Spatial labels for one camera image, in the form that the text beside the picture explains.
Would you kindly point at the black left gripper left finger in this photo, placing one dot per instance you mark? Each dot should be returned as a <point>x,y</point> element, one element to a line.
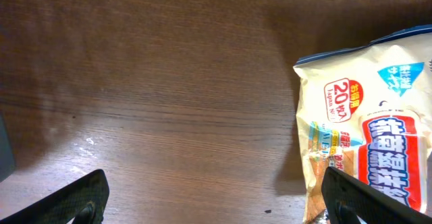
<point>82,201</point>

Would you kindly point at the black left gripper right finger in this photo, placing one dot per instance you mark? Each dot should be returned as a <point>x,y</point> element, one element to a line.
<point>348,200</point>

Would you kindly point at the beige snack bag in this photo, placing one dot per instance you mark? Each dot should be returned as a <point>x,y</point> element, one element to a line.
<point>367,112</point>

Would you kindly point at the grey plastic mesh basket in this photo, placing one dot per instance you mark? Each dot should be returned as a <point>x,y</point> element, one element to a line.
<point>7,160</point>

